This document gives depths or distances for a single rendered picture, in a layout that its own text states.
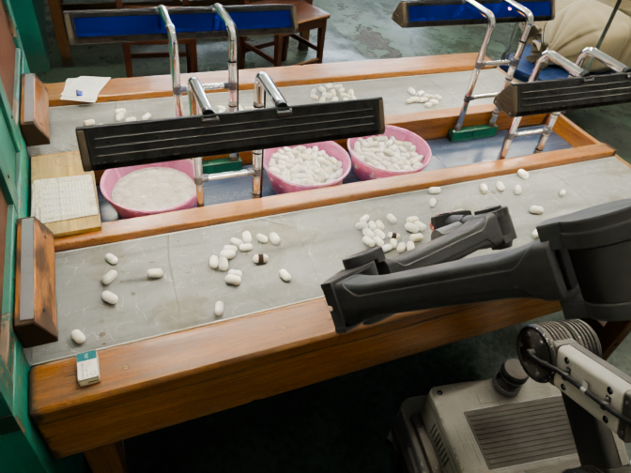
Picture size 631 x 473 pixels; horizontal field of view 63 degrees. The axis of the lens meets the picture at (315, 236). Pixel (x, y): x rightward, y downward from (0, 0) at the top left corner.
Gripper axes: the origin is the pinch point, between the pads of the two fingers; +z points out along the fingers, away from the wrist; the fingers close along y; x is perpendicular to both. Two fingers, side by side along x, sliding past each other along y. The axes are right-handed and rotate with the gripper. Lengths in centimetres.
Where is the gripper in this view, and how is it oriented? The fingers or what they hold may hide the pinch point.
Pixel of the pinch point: (432, 225)
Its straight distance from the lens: 130.4
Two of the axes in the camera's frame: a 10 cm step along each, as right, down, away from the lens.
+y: -9.3, 1.7, -3.2
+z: -3.3, -0.5, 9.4
